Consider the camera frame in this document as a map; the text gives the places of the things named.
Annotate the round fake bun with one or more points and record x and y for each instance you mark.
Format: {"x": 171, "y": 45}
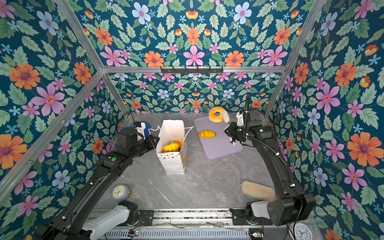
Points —
{"x": 180, "y": 143}

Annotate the white analog clock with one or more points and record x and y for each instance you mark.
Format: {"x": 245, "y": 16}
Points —
{"x": 302, "y": 232}

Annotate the small striped fake bun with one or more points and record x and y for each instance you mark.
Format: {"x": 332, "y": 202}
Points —
{"x": 171, "y": 148}

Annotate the fake bagel ring bread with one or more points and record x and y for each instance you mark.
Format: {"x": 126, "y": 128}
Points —
{"x": 216, "y": 114}

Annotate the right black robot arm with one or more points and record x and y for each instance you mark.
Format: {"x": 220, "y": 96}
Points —
{"x": 288, "y": 202}

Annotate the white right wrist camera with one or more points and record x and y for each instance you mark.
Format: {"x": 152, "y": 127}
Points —
{"x": 240, "y": 118}

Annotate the beige oval sponge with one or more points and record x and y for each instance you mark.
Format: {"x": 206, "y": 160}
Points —
{"x": 258, "y": 191}

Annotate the lavender plastic tray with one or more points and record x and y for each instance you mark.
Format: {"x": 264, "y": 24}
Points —
{"x": 218, "y": 146}

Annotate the small gold alarm clock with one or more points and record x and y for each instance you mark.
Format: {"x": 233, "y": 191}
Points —
{"x": 122, "y": 192}

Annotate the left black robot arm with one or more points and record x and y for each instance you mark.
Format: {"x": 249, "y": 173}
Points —
{"x": 68, "y": 225}

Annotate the small yellow fake bread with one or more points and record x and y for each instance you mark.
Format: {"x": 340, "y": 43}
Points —
{"x": 207, "y": 134}

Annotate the black hook rail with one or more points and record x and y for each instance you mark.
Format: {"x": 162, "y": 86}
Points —
{"x": 192, "y": 70}

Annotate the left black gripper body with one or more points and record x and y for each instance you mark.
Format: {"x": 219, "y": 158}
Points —
{"x": 142, "y": 146}

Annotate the blue cap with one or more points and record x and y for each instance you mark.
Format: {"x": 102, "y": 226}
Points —
{"x": 142, "y": 128}

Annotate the white paper gift bag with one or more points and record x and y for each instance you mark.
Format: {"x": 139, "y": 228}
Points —
{"x": 171, "y": 130}

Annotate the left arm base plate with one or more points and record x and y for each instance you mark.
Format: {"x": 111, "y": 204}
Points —
{"x": 143, "y": 218}

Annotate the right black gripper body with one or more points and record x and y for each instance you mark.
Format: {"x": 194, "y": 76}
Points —
{"x": 238, "y": 132}

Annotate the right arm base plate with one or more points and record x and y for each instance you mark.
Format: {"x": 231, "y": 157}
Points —
{"x": 245, "y": 217}

